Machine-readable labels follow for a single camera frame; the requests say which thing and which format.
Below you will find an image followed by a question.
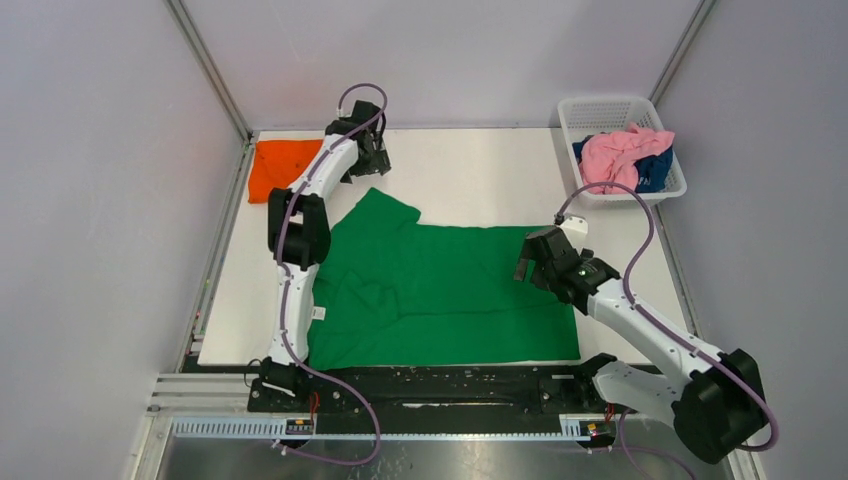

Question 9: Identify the green t shirt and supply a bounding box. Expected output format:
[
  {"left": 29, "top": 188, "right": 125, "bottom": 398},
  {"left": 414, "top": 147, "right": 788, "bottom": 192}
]
[{"left": 308, "top": 189, "right": 580, "bottom": 370}]

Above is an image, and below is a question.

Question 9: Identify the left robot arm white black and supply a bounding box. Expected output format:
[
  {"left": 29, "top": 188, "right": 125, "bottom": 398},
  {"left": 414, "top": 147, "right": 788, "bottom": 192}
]
[{"left": 259, "top": 100, "right": 391, "bottom": 411}]

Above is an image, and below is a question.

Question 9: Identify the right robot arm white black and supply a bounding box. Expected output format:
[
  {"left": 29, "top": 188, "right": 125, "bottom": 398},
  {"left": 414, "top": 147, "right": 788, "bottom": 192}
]
[{"left": 514, "top": 226, "right": 770, "bottom": 464}]

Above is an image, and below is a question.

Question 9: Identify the folded orange t shirt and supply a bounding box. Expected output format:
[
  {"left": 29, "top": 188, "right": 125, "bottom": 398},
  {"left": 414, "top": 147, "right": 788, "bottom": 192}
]
[{"left": 248, "top": 139, "right": 323, "bottom": 204}]

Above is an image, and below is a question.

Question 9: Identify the pink t shirt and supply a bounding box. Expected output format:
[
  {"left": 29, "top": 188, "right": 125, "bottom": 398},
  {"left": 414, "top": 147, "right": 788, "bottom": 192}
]
[{"left": 578, "top": 123, "right": 676, "bottom": 196}]

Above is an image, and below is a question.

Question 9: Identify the white plastic laundry basket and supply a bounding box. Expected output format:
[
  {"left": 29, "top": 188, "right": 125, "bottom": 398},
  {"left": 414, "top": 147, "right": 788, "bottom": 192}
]
[{"left": 557, "top": 95, "right": 688, "bottom": 208}]

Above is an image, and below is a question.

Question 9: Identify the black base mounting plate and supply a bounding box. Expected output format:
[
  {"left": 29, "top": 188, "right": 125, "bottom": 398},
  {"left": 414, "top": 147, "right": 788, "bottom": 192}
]
[{"left": 180, "top": 357, "right": 705, "bottom": 439}]

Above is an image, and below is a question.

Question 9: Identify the navy blue t shirt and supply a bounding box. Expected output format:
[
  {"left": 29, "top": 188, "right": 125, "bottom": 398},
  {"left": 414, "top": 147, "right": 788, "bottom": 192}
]
[{"left": 572, "top": 135, "right": 674, "bottom": 195}]

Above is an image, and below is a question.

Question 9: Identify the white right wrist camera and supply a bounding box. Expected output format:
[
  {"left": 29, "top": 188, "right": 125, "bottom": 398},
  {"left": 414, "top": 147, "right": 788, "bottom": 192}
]
[{"left": 558, "top": 215, "right": 589, "bottom": 245}]

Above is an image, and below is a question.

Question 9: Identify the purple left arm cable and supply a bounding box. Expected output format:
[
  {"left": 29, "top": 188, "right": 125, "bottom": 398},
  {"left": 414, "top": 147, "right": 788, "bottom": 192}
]
[{"left": 272, "top": 82, "right": 390, "bottom": 467}]

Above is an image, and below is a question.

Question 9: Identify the white slotted cable duct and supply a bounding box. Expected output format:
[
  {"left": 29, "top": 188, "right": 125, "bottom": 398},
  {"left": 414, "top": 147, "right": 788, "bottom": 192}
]
[{"left": 170, "top": 415, "right": 611, "bottom": 444}]

